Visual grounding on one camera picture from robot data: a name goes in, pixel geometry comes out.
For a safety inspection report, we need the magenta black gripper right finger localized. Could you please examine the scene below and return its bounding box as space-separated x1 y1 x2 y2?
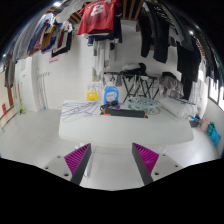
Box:
132 143 159 185

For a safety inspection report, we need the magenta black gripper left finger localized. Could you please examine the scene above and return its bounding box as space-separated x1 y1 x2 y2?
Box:
64 144 92 185

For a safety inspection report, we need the purple black charger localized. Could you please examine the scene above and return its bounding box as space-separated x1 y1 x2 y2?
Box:
107 100 120 110

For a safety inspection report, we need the white table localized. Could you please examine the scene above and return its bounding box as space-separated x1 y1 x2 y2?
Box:
59 100 194 148

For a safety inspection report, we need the white folded cloth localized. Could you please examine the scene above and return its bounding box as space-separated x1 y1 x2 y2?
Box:
159 98 198 118

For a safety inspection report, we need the yellow box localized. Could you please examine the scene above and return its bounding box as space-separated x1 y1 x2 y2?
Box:
87 92 98 100

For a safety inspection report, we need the pink bag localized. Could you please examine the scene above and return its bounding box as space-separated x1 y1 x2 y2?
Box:
200 118 210 132

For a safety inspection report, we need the teal bag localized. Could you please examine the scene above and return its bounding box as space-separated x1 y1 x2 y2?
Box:
206 122 221 146

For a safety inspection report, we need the blue water jug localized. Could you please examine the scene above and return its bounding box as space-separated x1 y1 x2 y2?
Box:
104 86 119 104

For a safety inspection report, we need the black ironing table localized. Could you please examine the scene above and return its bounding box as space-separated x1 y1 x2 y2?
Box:
105 71 159 102

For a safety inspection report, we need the black hanging coat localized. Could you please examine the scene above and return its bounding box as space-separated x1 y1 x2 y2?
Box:
138 2 169 63

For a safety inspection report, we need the red sports jersey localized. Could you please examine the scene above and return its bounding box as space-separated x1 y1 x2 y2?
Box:
77 0 122 35

